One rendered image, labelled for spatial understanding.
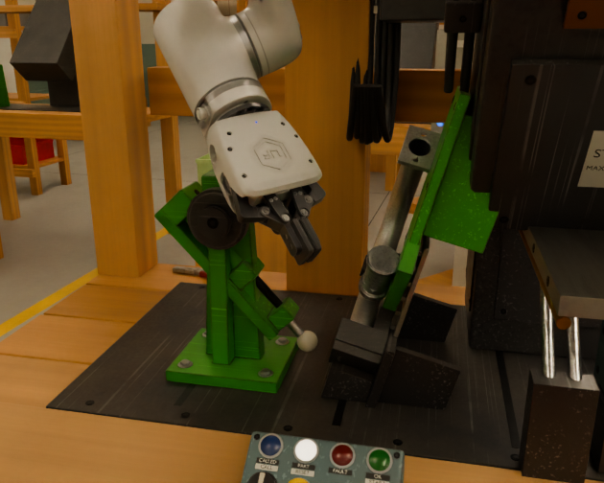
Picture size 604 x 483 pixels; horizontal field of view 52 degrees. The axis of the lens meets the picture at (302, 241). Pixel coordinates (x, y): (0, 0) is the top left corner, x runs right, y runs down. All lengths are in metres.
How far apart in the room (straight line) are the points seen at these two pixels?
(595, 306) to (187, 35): 0.49
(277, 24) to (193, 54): 0.10
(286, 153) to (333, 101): 0.40
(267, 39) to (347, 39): 0.34
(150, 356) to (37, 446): 0.22
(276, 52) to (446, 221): 0.27
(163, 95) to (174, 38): 0.51
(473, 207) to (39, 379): 0.62
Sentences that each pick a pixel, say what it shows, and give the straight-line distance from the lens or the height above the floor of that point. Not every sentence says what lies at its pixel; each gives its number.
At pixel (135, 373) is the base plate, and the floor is 0.90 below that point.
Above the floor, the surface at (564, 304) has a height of 1.12.
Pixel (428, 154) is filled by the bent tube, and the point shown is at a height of 1.19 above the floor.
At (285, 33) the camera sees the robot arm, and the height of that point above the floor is 1.33.
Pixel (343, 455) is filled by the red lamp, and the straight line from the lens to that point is 0.62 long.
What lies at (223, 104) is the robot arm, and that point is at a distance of 0.68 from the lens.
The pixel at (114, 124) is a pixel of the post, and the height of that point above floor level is 1.18.
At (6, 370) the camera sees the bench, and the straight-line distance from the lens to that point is 0.99.
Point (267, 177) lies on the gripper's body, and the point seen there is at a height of 1.19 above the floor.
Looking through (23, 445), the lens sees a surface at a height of 0.90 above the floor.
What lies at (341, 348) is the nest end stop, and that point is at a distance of 0.76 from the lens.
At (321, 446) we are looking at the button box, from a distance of 0.63.
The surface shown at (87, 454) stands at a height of 0.90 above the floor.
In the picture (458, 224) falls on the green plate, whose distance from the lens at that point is 0.71.
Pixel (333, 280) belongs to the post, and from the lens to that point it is 1.14.
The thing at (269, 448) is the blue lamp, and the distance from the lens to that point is 0.63.
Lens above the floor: 1.32
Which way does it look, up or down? 18 degrees down
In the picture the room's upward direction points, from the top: straight up
